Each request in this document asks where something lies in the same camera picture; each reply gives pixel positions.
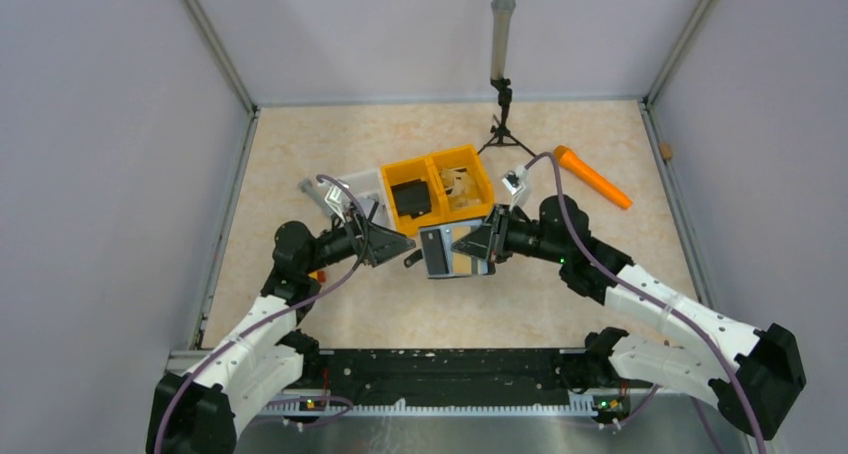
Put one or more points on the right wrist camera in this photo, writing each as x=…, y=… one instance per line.
x=517, y=184

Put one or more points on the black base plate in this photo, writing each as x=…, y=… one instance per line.
x=458, y=377

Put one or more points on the black mini tripod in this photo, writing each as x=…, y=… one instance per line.
x=501, y=135

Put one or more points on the black cards stack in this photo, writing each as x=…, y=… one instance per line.
x=412, y=198

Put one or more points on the black striped credit card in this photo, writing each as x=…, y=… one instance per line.
x=434, y=253

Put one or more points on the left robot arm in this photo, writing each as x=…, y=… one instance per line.
x=206, y=408

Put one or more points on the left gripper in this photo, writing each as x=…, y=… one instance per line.
x=384, y=244

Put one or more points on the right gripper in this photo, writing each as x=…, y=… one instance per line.
x=477, y=242

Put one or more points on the beige striped cards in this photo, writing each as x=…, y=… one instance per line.
x=460, y=188

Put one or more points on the grey plastic bolt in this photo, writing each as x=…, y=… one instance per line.
x=306, y=186

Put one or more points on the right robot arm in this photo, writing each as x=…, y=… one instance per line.
x=751, y=376

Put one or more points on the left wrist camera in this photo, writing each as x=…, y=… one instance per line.
x=335, y=198

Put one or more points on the yellow bin with beige cards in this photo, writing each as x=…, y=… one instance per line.
x=464, y=156

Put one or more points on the yellow toy car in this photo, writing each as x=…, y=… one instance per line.
x=318, y=276

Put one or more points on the white plastic bin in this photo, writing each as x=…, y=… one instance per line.
x=369, y=190

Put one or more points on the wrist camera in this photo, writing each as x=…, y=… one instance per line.
x=335, y=198
x=517, y=184

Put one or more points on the yellow bin with black cards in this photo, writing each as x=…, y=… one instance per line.
x=407, y=170

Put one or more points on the orange toy microphone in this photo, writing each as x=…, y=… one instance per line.
x=571, y=162

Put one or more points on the black leather card holder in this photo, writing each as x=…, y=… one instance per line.
x=446, y=230

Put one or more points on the gold credit card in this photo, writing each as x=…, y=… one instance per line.
x=471, y=250

